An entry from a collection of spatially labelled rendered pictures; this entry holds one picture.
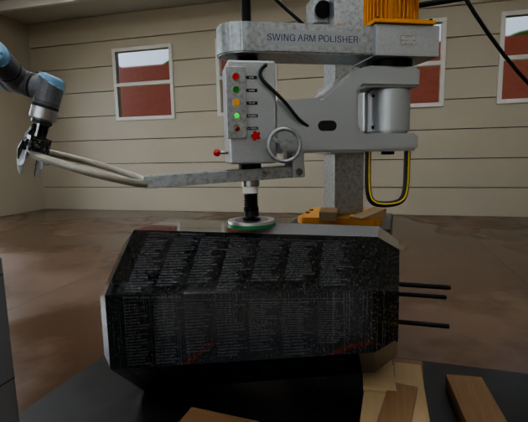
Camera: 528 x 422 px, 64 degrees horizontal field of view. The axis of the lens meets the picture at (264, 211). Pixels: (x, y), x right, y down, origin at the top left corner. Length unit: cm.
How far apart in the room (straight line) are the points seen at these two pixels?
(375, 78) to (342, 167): 78
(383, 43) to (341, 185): 95
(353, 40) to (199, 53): 698
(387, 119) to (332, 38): 43
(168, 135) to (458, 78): 543
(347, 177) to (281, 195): 557
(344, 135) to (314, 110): 17
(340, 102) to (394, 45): 33
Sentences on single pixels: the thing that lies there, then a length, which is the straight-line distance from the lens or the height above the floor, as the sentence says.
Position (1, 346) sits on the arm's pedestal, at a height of 55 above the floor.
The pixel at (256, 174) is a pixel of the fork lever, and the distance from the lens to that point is 183.
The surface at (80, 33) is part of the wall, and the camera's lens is 1022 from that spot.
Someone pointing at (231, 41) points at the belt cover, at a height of 162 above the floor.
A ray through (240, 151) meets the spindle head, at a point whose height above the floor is 118.
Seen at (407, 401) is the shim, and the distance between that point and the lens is 184.
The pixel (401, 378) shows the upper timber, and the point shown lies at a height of 21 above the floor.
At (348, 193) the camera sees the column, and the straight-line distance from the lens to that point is 262.
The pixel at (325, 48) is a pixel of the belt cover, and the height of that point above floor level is 159.
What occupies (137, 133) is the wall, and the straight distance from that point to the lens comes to 924.
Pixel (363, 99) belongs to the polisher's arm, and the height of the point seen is 141.
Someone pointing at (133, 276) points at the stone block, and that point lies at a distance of 192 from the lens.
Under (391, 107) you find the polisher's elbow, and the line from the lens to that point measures 201.
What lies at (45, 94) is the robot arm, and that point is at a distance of 175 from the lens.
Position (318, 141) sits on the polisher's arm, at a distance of 185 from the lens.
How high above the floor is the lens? 117
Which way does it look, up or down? 8 degrees down
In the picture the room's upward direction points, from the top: 1 degrees counter-clockwise
